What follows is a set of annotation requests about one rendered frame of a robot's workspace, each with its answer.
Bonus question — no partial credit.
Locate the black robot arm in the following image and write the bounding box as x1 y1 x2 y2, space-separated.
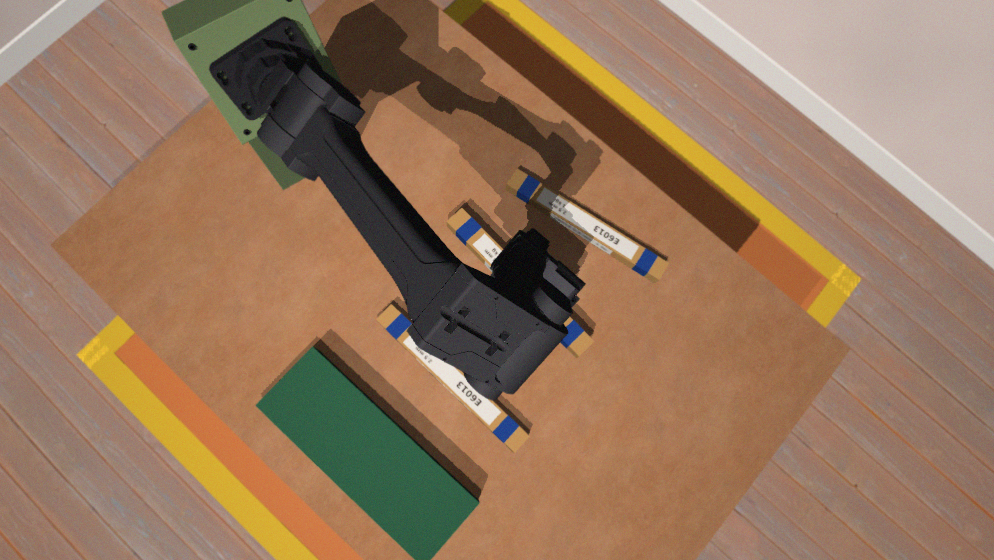
209 17 586 400

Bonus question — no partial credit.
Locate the tan box with white label and blue bands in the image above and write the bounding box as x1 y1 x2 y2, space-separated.
447 208 594 358

